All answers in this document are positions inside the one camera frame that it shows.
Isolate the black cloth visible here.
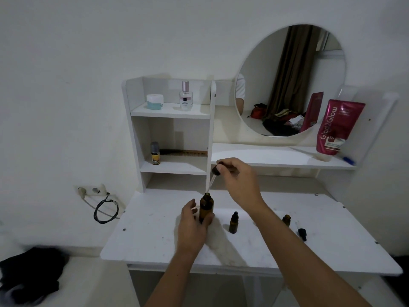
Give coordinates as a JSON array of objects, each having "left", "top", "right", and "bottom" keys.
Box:
[{"left": 0, "top": 247, "right": 69, "bottom": 306}]

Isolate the clear perfume bottle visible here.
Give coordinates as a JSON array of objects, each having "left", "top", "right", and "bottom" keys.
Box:
[{"left": 179, "top": 81, "right": 193, "bottom": 112}]

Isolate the large amber glass bottle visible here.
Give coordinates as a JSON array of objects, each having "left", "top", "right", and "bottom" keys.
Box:
[{"left": 199, "top": 192, "right": 215, "bottom": 224}]

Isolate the white vanity desk with shelves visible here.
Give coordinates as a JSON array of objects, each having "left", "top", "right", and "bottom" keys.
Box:
[{"left": 100, "top": 75, "right": 404, "bottom": 307}]

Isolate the person's left forearm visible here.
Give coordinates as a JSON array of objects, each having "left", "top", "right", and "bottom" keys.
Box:
[{"left": 144, "top": 246, "right": 207, "bottom": 307}]

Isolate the brown comb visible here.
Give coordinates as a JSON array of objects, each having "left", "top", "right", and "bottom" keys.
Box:
[{"left": 159, "top": 149, "right": 208, "bottom": 158}]

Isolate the person's left hand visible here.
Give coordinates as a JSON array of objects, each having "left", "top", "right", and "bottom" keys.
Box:
[{"left": 176, "top": 198, "right": 215, "bottom": 257}]

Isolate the grey plug with cable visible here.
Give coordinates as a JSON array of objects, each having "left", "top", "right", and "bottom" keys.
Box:
[{"left": 78, "top": 187, "right": 121, "bottom": 220}]

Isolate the white mattress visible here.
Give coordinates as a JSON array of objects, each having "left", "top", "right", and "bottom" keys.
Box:
[{"left": 0, "top": 233, "right": 140, "bottom": 307}]

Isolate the white wall socket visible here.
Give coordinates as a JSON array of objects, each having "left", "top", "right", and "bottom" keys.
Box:
[{"left": 74, "top": 183, "right": 108, "bottom": 198}]

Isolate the person's right forearm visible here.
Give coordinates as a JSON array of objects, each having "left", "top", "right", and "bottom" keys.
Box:
[{"left": 251, "top": 204, "right": 373, "bottom": 307}]

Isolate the coiled black cable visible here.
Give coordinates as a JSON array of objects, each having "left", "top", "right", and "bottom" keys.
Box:
[{"left": 93, "top": 193, "right": 120, "bottom": 225}]

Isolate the person's right hand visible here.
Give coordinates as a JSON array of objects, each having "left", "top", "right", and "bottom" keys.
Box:
[{"left": 216, "top": 157, "right": 268, "bottom": 218}]

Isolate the white teal cream jar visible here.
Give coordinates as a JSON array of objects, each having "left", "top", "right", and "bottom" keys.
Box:
[{"left": 146, "top": 93, "right": 164, "bottom": 110}]

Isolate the pink cosmetic tube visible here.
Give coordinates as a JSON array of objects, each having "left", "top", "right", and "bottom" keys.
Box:
[{"left": 316, "top": 99, "right": 366, "bottom": 156}]

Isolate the small yellow-label spray can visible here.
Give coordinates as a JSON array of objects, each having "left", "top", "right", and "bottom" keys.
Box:
[{"left": 150, "top": 141, "right": 161, "bottom": 166}]

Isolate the large black dropper cap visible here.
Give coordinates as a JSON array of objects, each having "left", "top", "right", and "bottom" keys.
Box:
[{"left": 205, "top": 162, "right": 239, "bottom": 194}]

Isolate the round wall mirror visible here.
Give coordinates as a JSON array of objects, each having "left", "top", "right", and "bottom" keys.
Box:
[{"left": 235, "top": 24, "right": 347, "bottom": 138}]

